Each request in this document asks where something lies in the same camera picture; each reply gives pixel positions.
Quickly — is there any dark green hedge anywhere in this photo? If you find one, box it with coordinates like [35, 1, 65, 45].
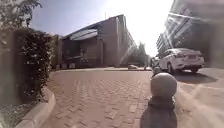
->
[13, 27, 64, 98]

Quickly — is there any red brick path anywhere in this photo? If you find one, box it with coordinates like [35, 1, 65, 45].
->
[39, 69, 181, 128]

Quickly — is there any white car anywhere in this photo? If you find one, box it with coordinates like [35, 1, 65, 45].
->
[157, 47, 206, 75]

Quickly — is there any pale stone kerb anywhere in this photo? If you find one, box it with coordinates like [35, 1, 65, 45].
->
[14, 87, 57, 128]

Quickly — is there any grey asphalt road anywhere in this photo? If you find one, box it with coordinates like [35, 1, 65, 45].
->
[173, 67, 224, 128]

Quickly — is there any brown building with curved roof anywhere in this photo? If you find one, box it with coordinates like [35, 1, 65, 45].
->
[61, 13, 138, 69]

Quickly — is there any row of trees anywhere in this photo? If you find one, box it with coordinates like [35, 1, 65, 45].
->
[121, 41, 152, 67]

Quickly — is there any tall grey building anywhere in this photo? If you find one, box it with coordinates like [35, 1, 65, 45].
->
[155, 0, 224, 70]

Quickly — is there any tree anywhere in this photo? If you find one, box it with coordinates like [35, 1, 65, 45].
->
[0, 0, 43, 30]

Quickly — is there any stone ball bollard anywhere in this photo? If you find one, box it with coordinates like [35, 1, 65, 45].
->
[147, 72, 178, 109]
[152, 66, 163, 76]

